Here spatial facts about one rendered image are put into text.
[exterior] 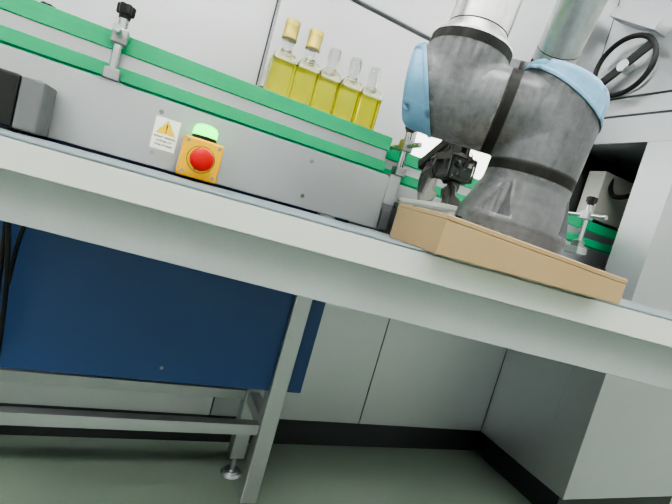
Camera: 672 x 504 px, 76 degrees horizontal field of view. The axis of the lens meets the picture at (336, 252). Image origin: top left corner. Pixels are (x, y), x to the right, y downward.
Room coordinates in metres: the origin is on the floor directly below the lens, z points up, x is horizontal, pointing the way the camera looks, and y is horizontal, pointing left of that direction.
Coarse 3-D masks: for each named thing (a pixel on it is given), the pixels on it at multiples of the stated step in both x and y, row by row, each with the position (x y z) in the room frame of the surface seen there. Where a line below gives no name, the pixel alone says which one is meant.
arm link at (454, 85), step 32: (480, 0) 0.59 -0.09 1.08; (512, 0) 0.59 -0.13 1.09; (448, 32) 0.59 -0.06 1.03; (480, 32) 0.57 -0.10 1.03; (416, 64) 0.59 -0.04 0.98; (448, 64) 0.58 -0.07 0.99; (480, 64) 0.57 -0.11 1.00; (416, 96) 0.59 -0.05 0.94; (448, 96) 0.57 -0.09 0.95; (480, 96) 0.56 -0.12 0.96; (416, 128) 0.63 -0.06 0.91; (448, 128) 0.60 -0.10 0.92; (480, 128) 0.58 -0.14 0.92
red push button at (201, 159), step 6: (198, 150) 0.73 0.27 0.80; (204, 150) 0.73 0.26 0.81; (192, 156) 0.73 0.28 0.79; (198, 156) 0.73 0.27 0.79; (204, 156) 0.73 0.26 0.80; (210, 156) 0.74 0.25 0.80; (192, 162) 0.73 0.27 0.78; (198, 162) 0.73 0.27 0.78; (204, 162) 0.73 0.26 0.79; (210, 162) 0.74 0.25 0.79; (198, 168) 0.73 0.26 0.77; (204, 168) 0.74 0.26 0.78
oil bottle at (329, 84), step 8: (320, 72) 1.05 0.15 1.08; (328, 72) 1.04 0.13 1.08; (336, 72) 1.05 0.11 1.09; (320, 80) 1.03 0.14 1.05; (328, 80) 1.04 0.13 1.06; (336, 80) 1.05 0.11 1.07; (320, 88) 1.03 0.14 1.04; (328, 88) 1.04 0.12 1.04; (336, 88) 1.05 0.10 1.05; (320, 96) 1.04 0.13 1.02; (328, 96) 1.04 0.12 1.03; (336, 96) 1.05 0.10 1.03; (312, 104) 1.04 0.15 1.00; (320, 104) 1.04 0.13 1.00; (328, 104) 1.05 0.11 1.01; (328, 112) 1.05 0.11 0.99
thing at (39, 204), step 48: (0, 192) 0.48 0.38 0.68; (48, 192) 0.48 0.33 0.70; (96, 240) 0.49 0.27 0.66; (144, 240) 0.50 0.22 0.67; (192, 240) 0.50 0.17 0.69; (240, 240) 0.51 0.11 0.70; (288, 288) 0.52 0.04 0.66; (336, 288) 0.52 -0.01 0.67; (384, 288) 0.53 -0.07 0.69; (432, 288) 0.54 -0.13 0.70; (480, 336) 0.55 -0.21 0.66; (528, 336) 0.56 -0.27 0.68; (576, 336) 0.57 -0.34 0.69; (624, 336) 0.57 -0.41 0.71
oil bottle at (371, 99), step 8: (368, 88) 1.09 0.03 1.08; (376, 88) 1.11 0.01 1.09; (368, 96) 1.09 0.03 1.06; (376, 96) 1.09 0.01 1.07; (360, 104) 1.08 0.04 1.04; (368, 104) 1.09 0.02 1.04; (376, 104) 1.10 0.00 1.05; (360, 112) 1.08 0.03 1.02; (368, 112) 1.09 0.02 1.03; (376, 112) 1.10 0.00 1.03; (360, 120) 1.08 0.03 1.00; (368, 120) 1.09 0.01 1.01; (368, 128) 1.10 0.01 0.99
